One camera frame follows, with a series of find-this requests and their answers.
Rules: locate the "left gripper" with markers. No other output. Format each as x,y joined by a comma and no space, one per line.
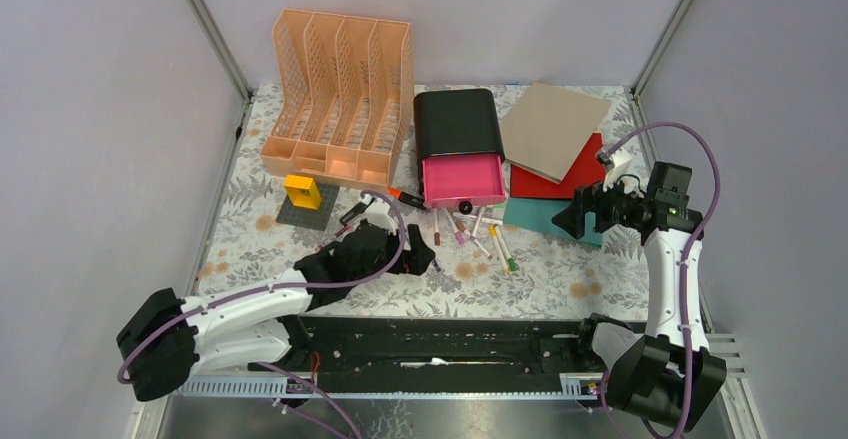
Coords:
416,259

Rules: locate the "black mounting rail base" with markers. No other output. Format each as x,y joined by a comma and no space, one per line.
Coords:
415,356

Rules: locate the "blue cap black highlighter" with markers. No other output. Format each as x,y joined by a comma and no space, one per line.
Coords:
354,212

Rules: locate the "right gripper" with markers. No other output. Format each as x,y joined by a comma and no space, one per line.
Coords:
586,200

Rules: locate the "pink top drawer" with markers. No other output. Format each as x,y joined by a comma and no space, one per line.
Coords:
452,180

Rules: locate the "orange cap black highlighter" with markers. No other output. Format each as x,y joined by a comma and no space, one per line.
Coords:
407,198

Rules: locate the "teal folder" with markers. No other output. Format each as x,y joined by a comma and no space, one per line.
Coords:
534,200

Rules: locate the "beige cardboard sheet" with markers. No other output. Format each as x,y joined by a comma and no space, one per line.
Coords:
547,127

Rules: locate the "pink cap white marker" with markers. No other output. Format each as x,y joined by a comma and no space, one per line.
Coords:
455,229

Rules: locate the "gray building baseplate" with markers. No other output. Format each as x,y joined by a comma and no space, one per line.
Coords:
310,219

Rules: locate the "black drawer cabinet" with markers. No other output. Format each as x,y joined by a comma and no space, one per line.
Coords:
456,122

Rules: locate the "peach plastic file organizer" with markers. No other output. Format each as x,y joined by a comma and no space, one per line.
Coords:
348,86

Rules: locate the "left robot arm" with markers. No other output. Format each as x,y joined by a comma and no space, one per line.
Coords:
169,339

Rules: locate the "floral table mat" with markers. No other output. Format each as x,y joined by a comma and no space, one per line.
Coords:
556,278

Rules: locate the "maroon pen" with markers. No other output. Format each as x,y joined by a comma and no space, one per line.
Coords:
338,234

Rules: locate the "green cap white marker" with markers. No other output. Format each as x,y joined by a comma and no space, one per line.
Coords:
508,256

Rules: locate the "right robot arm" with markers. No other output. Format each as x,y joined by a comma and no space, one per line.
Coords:
666,374

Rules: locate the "yellow cap white marker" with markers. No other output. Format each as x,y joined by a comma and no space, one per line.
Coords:
500,254

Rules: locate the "red folder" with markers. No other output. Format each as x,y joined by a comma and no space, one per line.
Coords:
556,181

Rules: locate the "yellow plastic block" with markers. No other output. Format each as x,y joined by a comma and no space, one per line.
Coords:
302,191

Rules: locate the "purple cap white marker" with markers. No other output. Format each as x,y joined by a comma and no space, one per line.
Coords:
480,214

